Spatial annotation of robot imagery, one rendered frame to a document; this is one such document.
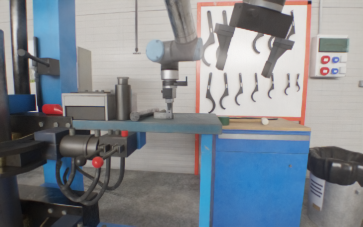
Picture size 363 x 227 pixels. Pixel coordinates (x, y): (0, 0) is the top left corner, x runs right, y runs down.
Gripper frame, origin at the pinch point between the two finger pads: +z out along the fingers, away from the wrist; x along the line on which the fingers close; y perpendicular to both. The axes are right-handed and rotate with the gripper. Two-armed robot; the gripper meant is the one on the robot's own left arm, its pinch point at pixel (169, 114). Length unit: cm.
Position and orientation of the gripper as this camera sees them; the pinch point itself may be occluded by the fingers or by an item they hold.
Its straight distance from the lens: 94.9
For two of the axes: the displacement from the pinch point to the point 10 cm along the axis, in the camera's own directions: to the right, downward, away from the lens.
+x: -1.1, 1.1, -9.9
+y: -9.9, -0.2, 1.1
